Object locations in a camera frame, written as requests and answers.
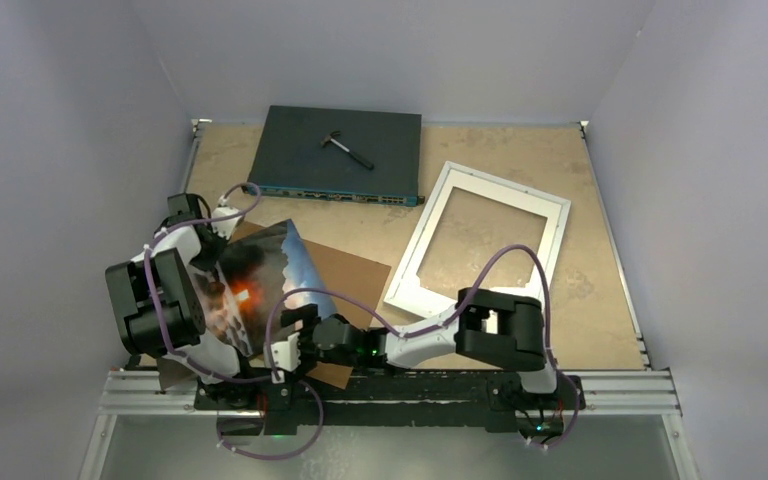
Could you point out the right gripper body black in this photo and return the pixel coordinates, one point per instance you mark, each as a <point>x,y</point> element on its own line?
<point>322,355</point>

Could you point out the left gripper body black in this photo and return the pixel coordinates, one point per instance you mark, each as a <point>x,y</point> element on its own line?
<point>206,259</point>

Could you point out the landscape photo print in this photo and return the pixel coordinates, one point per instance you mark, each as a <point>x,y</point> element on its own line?
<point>255,273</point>

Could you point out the white picture frame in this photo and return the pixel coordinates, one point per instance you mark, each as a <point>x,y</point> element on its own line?
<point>477,245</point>

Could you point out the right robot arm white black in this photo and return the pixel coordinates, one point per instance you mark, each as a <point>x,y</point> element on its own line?
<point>499,329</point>

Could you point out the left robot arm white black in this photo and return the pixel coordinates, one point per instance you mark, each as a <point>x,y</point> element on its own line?
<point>154,298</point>

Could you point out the brown cardboard backing board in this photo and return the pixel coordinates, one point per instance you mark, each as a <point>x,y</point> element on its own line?
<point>354,283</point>

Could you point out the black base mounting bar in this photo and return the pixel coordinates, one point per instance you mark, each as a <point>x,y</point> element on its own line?
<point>487,399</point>

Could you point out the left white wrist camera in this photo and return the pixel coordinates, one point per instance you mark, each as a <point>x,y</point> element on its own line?
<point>224,220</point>

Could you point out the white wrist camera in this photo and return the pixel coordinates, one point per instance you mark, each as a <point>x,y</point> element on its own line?
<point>285,354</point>
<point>224,220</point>

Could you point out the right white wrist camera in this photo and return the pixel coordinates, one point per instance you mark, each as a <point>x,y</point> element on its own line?
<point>285,354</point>

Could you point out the dark network switch box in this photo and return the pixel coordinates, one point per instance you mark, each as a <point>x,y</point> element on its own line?
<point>290,163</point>

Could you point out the small black-handled hammer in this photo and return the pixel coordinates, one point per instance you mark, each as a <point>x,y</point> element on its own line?
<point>332,139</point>

